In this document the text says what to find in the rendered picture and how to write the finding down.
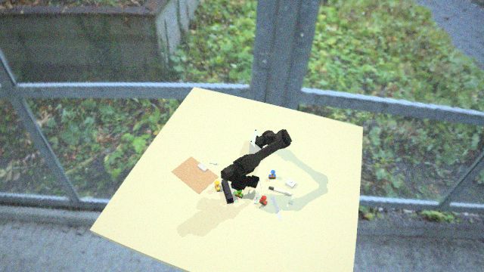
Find cream paper card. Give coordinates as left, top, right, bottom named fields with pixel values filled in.
left=250, top=176, right=264, bottom=193

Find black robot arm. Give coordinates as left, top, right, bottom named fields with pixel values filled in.
left=220, top=129, right=293, bottom=190

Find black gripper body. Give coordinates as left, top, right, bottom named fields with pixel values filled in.
left=243, top=175, right=259, bottom=188

